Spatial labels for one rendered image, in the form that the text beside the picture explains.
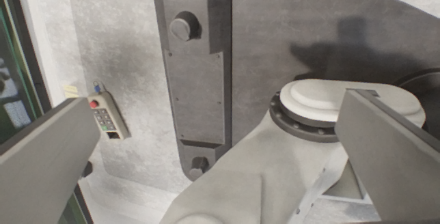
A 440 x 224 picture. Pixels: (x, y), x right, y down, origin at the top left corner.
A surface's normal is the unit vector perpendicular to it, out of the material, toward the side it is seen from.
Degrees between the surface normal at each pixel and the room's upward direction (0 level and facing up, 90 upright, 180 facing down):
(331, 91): 90
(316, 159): 90
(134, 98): 0
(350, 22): 0
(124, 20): 0
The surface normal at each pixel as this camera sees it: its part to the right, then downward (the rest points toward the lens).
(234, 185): 0.06, -0.99
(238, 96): -0.19, 0.51
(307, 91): -0.03, -0.85
